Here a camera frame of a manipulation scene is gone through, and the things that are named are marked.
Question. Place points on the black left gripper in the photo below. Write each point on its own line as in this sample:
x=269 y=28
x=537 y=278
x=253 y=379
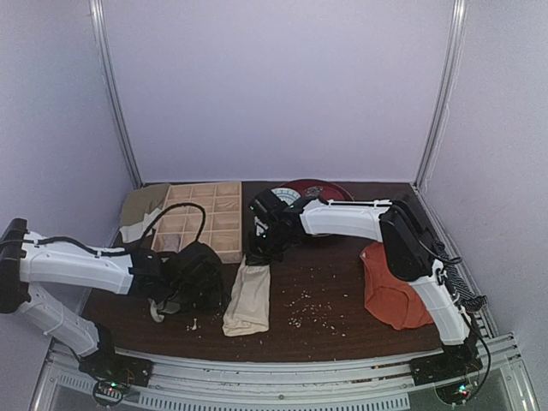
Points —
x=199 y=297

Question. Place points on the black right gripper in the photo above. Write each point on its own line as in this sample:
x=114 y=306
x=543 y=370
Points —
x=259 y=253

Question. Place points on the beige underwear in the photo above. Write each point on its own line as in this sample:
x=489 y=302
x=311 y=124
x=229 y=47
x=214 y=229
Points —
x=248 y=311

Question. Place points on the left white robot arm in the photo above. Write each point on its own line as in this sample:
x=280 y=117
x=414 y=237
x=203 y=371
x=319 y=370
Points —
x=29 y=259

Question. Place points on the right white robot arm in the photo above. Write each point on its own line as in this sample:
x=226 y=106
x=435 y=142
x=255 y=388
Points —
x=410 y=248

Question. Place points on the orange underwear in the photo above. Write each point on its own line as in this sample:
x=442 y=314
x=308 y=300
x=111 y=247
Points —
x=388 y=299

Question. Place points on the striped dark underwear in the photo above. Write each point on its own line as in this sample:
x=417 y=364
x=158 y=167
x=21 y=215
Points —
x=472 y=303

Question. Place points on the blue patterned bowl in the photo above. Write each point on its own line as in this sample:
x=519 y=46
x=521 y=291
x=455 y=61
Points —
x=287 y=195

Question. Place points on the white ceramic mug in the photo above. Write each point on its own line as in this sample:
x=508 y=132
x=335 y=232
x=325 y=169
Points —
x=159 y=311

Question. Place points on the red floral small plate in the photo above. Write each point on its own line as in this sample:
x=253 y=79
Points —
x=312 y=190

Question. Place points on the round red tray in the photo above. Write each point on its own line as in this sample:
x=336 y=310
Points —
x=332 y=192

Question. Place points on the wooden compartment tray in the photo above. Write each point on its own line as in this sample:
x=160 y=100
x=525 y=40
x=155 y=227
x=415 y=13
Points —
x=219 y=227

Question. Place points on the olive cloth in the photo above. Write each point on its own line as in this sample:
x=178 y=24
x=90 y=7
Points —
x=140 y=208

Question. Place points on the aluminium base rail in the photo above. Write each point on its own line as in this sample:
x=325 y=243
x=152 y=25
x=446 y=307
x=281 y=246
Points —
x=383 y=383

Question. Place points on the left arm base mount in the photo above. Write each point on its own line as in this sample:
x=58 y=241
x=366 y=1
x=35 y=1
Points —
x=106 y=365

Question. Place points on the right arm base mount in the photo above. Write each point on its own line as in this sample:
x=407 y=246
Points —
x=452 y=362

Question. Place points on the left aluminium frame post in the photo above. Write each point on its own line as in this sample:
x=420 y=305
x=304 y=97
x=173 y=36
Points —
x=101 y=38

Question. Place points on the aluminium frame post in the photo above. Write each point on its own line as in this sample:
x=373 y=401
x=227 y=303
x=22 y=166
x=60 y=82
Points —
x=441 y=110
x=101 y=38

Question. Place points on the right aluminium frame post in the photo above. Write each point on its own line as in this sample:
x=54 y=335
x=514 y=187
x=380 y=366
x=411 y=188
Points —
x=441 y=110

